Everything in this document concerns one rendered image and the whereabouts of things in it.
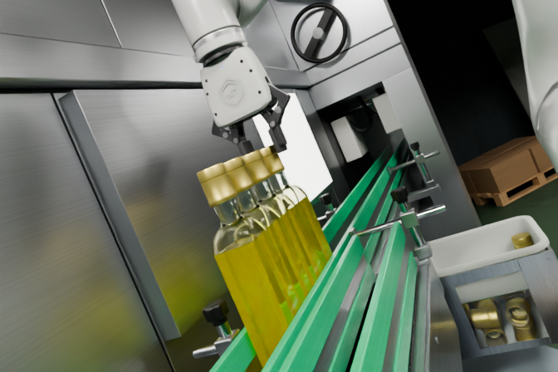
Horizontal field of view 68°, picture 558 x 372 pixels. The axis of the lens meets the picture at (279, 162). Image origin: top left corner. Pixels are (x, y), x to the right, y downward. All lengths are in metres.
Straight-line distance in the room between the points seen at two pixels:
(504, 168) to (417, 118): 3.07
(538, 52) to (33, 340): 0.63
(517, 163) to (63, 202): 4.41
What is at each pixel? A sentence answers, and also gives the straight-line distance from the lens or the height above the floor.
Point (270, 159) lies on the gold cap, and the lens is 0.64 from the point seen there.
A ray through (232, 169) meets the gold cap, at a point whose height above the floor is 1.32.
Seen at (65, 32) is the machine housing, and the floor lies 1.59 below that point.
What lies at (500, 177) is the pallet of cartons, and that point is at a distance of 4.54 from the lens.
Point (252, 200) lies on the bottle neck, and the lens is 0.54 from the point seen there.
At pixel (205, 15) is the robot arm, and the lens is 0.66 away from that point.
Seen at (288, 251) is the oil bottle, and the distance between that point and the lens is 0.55.
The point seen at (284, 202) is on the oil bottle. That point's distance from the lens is 0.59.
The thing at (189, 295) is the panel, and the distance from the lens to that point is 0.60.
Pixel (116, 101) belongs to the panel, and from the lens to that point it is 0.63.
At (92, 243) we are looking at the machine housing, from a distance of 0.55.
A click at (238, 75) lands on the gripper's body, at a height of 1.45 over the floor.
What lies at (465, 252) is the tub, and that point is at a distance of 0.97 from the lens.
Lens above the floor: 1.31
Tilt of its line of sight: 1 degrees down
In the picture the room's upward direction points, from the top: 23 degrees counter-clockwise
